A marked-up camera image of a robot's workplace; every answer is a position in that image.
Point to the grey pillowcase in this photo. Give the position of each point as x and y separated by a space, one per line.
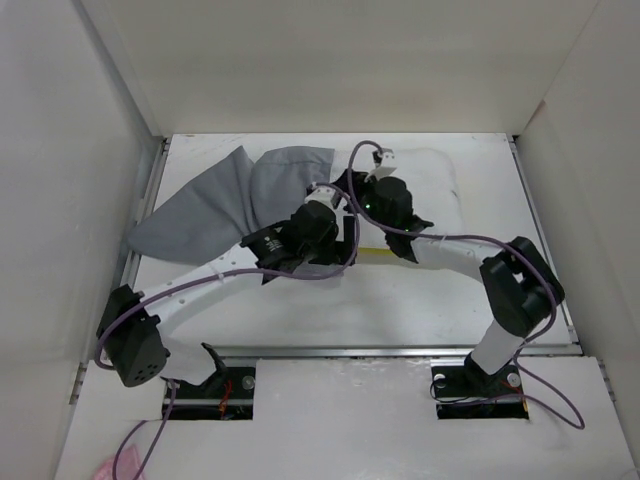
232 199

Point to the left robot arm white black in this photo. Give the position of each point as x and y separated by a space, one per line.
135 333

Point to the left aluminium rail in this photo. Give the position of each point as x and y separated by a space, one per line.
131 249

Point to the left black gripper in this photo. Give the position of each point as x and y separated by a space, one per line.
337 250

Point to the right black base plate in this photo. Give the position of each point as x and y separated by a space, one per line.
458 398

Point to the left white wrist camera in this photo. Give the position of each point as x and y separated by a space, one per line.
323 194

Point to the aluminium rail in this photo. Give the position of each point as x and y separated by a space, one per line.
565 314
340 352
131 249

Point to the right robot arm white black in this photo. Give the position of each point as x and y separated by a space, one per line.
521 289

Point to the front aluminium rail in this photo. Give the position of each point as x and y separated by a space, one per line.
340 352

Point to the pink plastic bag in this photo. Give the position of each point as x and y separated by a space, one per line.
128 464

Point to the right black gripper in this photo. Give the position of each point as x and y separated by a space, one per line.
357 183

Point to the right aluminium rail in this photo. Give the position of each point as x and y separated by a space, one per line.
565 314

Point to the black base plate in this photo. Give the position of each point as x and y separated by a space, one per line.
458 398
230 400

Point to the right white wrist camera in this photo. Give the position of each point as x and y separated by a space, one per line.
384 165

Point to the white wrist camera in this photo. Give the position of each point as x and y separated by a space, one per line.
384 165
323 194

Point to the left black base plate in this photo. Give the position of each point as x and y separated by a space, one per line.
230 400

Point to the white pillow yellow edge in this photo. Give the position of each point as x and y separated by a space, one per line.
431 179

